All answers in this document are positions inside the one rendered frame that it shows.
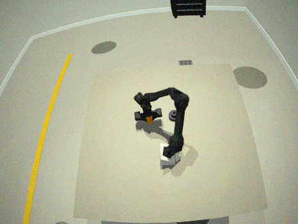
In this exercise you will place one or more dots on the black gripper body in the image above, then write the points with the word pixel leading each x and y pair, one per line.
pixel 156 112

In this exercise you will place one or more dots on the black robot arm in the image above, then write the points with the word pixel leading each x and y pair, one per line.
pixel 176 141

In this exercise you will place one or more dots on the orange tapered knob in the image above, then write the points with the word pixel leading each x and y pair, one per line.
pixel 149 120

